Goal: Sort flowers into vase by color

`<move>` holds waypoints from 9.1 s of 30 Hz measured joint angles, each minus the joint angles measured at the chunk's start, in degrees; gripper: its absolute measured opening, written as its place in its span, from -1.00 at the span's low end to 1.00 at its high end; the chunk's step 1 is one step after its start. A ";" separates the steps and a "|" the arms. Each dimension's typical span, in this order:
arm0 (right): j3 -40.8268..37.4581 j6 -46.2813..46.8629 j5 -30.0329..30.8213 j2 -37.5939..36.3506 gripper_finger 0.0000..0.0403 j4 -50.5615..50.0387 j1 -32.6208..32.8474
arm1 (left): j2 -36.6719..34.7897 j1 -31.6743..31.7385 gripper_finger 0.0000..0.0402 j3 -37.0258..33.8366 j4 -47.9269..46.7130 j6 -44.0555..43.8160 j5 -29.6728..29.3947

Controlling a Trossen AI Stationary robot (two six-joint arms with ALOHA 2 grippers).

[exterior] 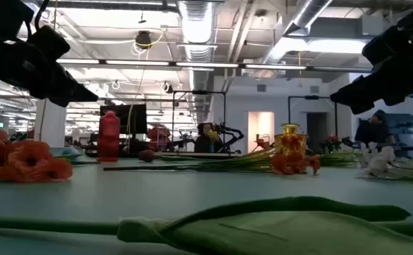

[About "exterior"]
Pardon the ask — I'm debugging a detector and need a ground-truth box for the orange-red flower bunch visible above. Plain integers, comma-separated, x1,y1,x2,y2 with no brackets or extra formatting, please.
103,141,321,176
0,116,74,184

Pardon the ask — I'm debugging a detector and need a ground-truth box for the dark computer monitor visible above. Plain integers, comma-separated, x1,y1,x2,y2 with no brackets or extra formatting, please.
390,113,413,139

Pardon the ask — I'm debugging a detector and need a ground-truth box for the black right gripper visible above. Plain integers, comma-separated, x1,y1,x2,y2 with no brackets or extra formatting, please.
329,3,413,115

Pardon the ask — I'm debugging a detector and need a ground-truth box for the red tulip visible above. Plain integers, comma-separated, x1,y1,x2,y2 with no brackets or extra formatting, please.
137,148,207,164

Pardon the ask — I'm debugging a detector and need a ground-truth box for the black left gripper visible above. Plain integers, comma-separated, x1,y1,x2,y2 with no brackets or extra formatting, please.
0,0,99,108

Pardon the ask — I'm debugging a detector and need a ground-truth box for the person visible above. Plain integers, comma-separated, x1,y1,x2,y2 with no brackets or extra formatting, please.
353,109,393,145
193,122,225,154

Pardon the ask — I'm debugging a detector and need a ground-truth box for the yellow glass vase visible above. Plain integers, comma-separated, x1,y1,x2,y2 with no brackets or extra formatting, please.
274,123,308,159

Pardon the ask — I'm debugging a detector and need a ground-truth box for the red ribbed vase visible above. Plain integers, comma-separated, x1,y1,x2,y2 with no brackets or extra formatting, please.
97,110,121,163

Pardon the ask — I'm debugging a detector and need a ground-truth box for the white flower bunch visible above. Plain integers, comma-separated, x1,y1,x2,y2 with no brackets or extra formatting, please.
319,130,413,182

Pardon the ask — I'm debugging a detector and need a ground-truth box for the black metal gantry frame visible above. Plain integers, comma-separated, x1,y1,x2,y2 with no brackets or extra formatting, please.
171,90,227,154
288,94,338,137

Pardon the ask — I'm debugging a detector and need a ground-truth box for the black ceiling-hung device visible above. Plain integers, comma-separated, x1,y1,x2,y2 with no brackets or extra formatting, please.
135,30,153,49

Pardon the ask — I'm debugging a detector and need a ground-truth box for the silver ceiling air duct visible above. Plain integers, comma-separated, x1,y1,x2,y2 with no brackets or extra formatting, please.
262,0,334,64
176,0,217,123

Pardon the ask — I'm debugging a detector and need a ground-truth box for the green leaf stem foreground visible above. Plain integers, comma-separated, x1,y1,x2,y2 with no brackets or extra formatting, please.
0,196,413,255

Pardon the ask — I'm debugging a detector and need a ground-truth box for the long ceiling light strip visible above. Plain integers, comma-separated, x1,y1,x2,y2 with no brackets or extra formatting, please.
55,58,372,72

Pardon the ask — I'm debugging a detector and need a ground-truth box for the black monitor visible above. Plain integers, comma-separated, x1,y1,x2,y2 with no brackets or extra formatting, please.
99,103,148,135

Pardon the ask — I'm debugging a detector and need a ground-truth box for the background red flower bunch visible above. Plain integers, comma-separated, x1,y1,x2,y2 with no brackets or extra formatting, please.
319,134,353,154

